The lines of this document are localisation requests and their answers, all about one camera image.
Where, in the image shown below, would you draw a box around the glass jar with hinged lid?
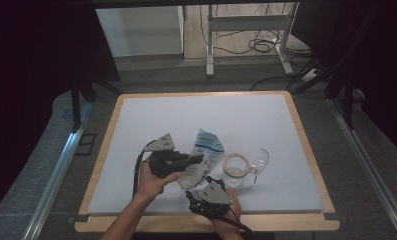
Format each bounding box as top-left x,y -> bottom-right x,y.
221,147 -> 271,193

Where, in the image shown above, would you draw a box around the tangle of black floor cables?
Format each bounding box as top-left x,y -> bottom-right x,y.
199,3 -> 314,58

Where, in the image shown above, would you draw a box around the right hand-held gripper black cable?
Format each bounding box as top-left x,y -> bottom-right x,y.
218,206 -> 254,240

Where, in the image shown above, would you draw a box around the white foam mat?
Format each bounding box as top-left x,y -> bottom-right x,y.
86,93 -> 325,215

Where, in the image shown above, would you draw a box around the aluminium floor rail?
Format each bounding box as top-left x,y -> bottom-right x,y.
328,98 -> 397,240
20,101 -> 94,240

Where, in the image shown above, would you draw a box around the white metal desk frame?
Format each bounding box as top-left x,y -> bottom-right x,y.
205,2 -> 296,78

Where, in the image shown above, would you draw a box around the wooden table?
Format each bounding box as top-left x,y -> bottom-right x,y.
74,90 -> 341,233

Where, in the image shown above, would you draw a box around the left hand-held gripper black cable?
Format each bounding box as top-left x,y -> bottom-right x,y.
131,139 -> 158,198

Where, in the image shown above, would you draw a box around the person's right hand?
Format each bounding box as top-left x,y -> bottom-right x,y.
212,188 -> 243,235

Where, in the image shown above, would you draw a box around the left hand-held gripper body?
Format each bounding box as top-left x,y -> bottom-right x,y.
143,133 -> 191,180

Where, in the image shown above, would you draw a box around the dark curtain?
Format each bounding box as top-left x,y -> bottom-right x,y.
0,0 -> 122,221
290,0 -> 397,163

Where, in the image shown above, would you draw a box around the hand-held gripper black cable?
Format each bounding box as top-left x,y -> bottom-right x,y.
218,206 -> 254,240
131,139 -> 158,198

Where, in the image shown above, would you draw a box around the black stand legs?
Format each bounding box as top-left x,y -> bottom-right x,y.
68,77 -> 124,133
291,57 -> 358,131

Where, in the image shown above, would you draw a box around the person's left hand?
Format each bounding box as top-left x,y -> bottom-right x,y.
135,159 -> 182,204

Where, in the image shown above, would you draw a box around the white panel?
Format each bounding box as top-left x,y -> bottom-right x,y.
95,5 -> 184,58

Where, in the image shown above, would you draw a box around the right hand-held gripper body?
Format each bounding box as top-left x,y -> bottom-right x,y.
185,179 -> 236,222

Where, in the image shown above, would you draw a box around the white and blue pouch bag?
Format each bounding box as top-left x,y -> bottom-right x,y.
177,127 -> 226,191

